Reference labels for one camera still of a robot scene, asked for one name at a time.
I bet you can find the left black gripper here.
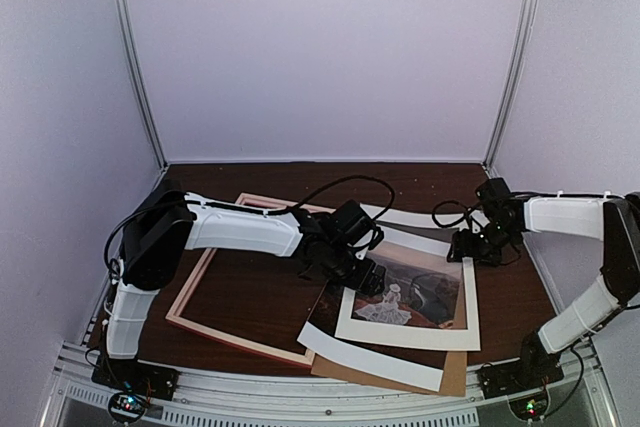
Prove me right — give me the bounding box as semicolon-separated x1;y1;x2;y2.
322;242;387;299

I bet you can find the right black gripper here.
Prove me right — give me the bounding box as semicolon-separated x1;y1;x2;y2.
447;220;521;267

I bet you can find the landscape photo with white border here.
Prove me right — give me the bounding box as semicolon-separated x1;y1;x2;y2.
298;210;481;370

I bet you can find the white mat board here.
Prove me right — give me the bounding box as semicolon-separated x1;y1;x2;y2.
334;226;483;352

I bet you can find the light wooden picture frame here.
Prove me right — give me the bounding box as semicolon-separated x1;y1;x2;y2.
165;192;321;370

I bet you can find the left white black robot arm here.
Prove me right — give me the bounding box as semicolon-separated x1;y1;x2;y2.
103;180;386;391

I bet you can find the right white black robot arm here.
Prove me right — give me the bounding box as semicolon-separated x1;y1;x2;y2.
447;183;639;394

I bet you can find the brown cardboard backing board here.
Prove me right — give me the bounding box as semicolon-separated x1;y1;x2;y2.
311;352;467;397

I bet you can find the right round controller board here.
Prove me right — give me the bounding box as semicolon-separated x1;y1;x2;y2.
508;392;550;422

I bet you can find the round controller board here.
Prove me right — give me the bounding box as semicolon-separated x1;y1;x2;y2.
107;391;150;424
508;392;550;422

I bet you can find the left round controller board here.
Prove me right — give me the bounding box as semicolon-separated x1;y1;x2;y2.
107;391;150;424

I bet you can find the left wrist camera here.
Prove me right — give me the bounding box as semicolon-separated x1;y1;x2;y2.
329;200;375;246

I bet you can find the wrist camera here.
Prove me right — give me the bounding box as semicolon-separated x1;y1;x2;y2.
329;200;375;246
475;177;512;207

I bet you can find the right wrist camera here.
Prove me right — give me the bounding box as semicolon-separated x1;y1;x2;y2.
475;177;512;207

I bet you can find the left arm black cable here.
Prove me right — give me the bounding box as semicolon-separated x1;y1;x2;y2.
279;175;396;228

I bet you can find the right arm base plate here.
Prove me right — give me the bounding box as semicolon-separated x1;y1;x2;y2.
477;360;564;399

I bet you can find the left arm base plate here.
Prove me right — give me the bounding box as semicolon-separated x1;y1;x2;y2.
91;354;179;401

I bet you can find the right aluminium corner post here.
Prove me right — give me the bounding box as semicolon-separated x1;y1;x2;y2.
482;0;539;177

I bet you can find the aluminium corner post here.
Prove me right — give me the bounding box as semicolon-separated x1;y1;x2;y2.
482;0;539;177
114;0;168;171

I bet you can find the left aluminium corner post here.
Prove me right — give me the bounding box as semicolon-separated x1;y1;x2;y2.
114;0;168;171

